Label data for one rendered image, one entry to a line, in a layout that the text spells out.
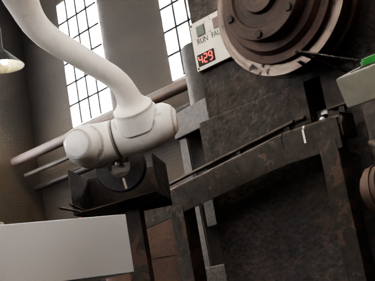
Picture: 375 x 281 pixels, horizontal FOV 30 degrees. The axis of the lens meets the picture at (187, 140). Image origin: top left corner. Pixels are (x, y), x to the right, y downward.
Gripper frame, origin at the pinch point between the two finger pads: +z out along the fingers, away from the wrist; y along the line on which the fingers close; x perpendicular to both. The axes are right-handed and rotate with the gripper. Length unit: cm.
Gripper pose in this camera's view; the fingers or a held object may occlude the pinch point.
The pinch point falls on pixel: (119, 161)
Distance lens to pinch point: 212.1
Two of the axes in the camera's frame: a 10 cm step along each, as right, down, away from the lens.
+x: -1.7, -9.7, 1.6
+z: 1.6, 1.4, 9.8
